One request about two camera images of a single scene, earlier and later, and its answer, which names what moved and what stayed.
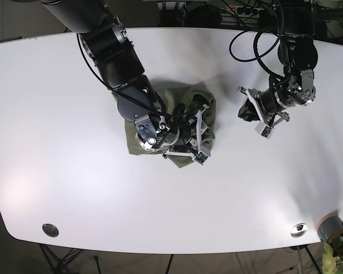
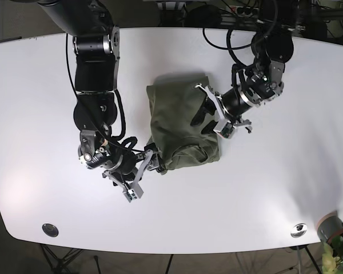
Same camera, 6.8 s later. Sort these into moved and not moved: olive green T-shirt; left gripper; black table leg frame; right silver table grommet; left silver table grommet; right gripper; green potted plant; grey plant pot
Moved: olive green T-shirt; left gripper; right gripper
Not moved: grey plant pot; left silver table grommet; green potted plant; right silver table grommet; black table leg frame
